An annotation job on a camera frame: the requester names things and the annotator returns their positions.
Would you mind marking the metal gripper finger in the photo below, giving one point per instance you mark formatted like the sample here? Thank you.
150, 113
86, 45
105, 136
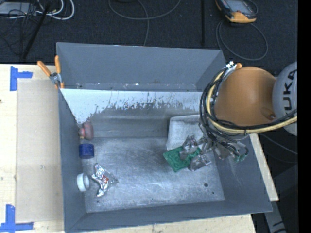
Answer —
190, 145
199, 162

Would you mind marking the white rectangular tray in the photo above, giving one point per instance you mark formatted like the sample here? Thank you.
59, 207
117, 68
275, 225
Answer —
181, 127

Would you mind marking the green flat square board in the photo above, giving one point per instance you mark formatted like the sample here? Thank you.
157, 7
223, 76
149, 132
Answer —
174, 159

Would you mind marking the grey metal bin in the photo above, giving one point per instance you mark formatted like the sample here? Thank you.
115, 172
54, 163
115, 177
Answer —
145, 178

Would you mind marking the crumpled silver foil wrapper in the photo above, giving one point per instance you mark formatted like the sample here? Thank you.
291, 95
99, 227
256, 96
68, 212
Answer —
103, 178

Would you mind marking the blue cylinder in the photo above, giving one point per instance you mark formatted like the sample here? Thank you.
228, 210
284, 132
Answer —
86, 151

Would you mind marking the red-brown toy animal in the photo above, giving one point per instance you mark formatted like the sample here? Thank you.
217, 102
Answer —
87, 130

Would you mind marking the white cup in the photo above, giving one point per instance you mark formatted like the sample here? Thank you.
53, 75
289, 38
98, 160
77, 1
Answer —
82, 182

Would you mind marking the pale wood flat board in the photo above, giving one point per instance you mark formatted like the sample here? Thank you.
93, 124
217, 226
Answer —
36, 142

